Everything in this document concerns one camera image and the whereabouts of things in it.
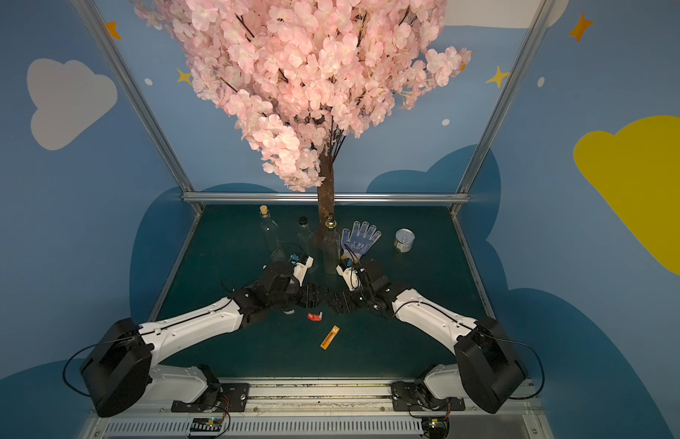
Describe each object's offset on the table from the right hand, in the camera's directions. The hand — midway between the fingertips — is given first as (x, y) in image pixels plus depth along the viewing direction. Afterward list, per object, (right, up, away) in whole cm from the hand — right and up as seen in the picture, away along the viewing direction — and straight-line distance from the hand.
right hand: (344, 294), depth 85 cm
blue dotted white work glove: (+8, +17, +26) cm, 32 cm away
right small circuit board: (+25, -34, -12) cm, 44 cm away
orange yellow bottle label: (-5, -14, +1) cm, 15 cm away
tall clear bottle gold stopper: (-5, +14, +11) cm, 18 cm away
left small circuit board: (-38, -33, -12) cm, 52 cm away
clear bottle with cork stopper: (-25, +19, +7) cm, 32 cm away
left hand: (-6, +4, -4) cm, 8 cm away
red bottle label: (-19, -7, +6) cm, 21 cm away
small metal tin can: (+23, +17, +19) cm, 34 cm away
